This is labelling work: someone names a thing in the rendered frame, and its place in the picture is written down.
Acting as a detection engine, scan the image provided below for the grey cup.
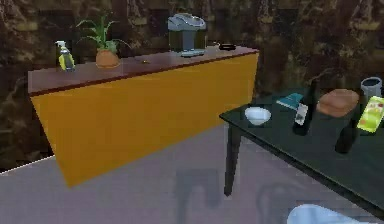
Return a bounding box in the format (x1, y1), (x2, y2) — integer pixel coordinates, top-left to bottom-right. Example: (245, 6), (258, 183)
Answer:
(360, 76), (383, 105)

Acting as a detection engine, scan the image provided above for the green plant in orange pot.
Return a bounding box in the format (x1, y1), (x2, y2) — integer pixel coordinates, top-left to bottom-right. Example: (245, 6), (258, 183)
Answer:
(75, 13), (132, 70)

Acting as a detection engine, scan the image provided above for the dark bottle with white label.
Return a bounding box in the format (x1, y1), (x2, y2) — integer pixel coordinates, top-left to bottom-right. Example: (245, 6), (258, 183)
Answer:
(292, 77), (319, 137)

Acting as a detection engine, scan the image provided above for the teal book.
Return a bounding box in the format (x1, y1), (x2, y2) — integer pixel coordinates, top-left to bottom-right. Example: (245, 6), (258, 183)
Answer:
(275, 92), (305, 110)

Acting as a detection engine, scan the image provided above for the pale blue round object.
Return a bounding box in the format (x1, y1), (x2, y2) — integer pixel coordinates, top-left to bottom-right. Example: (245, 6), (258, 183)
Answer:
(286, 203), (378, 224)

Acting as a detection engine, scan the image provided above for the grey coffee machine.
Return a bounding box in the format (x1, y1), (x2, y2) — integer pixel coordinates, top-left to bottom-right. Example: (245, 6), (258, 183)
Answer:
(167, 12), (208, 58)

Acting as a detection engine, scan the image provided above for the brown bread loaf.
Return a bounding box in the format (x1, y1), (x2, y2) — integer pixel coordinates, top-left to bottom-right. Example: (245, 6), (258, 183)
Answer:
(316, 88), (360, 118)

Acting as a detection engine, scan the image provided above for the orange counter with brown top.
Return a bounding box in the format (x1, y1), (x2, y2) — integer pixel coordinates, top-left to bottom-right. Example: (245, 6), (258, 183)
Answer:
(27, 45), (260, 189)

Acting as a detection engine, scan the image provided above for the yellow spray bottle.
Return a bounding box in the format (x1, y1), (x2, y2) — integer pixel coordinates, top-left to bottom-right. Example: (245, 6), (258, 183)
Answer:
(54, 40), (76, 73)

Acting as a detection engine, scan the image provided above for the dark bottle with green label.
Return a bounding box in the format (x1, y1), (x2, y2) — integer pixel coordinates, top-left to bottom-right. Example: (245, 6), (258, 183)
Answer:
(334, 95), (384, 155)

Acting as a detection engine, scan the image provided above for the white bowl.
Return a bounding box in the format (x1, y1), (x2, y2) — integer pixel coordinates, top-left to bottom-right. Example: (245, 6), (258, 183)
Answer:
(244, 106), (272, 127)

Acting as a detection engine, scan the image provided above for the dark green table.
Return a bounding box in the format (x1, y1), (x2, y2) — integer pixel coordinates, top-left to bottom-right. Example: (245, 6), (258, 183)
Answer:
(218, 87), (384, 221)

